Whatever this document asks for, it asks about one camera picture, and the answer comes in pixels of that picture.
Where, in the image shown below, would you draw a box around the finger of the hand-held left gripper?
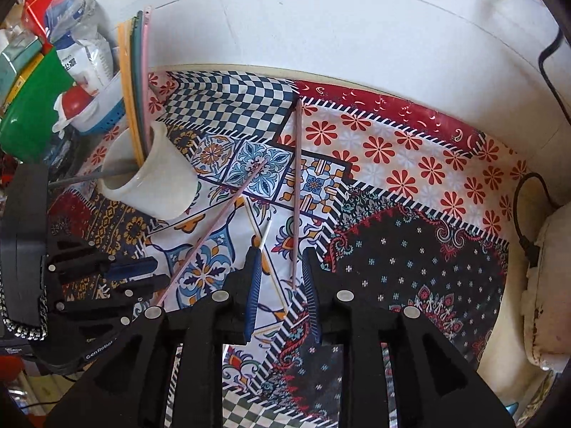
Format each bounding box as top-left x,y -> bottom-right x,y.
46,237 -> 158,287
54,275 -> 174,327

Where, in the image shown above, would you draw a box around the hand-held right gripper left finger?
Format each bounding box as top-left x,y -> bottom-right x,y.
45,247 -> 264,428

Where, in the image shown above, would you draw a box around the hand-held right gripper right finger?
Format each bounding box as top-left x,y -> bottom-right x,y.
302,246 -> 515,428

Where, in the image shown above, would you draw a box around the white chopstick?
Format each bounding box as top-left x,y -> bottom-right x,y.
255,218 -> 274,258

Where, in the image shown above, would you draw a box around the pink chopstick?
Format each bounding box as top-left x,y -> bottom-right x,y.
141,5 -> 153,156
154,158 -> 272,307

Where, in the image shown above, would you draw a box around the white plastic cup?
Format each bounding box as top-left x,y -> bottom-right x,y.
97,120 -> 198,220

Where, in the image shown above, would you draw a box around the grey chopstick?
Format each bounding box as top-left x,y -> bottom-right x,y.
47,166 -> 137,187

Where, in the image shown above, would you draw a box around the mauve chopstick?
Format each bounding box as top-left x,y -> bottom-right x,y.
289,99 -> 304,288

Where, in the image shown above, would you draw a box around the yellow chopstick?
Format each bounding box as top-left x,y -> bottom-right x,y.
117,22 -> 140,163
125,19 -> 142,163

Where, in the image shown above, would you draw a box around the grey-green chopstick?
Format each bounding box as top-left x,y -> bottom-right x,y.
136,8 -> 148,161

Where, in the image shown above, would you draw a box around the patterned tablecloth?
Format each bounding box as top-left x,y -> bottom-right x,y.
45,69 -> 531,428

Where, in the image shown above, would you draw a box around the green plastic basin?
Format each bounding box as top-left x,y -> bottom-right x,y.
0,47 -> 76,164

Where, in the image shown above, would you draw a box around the red white plastic container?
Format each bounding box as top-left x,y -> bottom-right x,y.
52,84 -> 101,133

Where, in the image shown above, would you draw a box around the blue white perforated basket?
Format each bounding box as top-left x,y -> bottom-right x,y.
70,71 -> 128,135

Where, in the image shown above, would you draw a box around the teal box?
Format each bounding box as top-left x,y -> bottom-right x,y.
0,35 -> 44,100

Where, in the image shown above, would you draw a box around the dark green chopstick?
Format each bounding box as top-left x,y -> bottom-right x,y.
131,9 -> 146,162

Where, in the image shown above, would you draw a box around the clear bag with blue packet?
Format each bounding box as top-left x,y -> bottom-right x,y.
47,0 -> 116,95

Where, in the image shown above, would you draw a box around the red white packet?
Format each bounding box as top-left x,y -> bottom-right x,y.
21,0 -> 76,42

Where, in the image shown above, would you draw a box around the white rice cooker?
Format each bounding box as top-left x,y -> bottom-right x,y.
520,212 -> 571,374

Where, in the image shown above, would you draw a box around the black white braided cord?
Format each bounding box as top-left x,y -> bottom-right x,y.
0,283 -> 49,343

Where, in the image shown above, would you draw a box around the black cooker power cable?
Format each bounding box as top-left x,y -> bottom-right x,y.
512,172 -> 553,269

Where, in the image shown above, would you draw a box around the black wall cable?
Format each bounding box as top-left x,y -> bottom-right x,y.
538,26 -> 571,126

